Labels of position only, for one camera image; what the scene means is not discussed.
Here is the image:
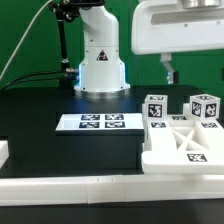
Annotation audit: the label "white base tag plate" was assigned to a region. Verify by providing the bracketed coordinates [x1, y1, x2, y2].
[56, 113, 143, 131]

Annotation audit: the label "white chair back part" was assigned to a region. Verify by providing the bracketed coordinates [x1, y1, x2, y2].
[141, 104, 224, 175]

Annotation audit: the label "white U-shaped fence frame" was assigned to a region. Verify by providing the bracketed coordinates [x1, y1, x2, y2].
[0, 134, 224, 206]

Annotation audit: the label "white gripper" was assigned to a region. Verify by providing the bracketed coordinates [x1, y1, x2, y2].
[131, 0, 224, 85]

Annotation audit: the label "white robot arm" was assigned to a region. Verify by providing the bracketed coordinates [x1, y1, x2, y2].
[74, 0, 224, 99]

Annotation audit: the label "white tagged cube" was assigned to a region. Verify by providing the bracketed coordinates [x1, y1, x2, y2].
[190, 94, 221, 121]
[145, 95, 168, 120]

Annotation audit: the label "grey cable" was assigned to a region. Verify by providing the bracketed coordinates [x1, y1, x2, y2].
[0, 0, 54, 81]

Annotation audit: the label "black cables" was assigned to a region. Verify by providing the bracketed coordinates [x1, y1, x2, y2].
[0, 69, 80, 94]

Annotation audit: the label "black camera stand pole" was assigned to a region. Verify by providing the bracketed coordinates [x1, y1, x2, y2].
[48, 0, 105, 89]

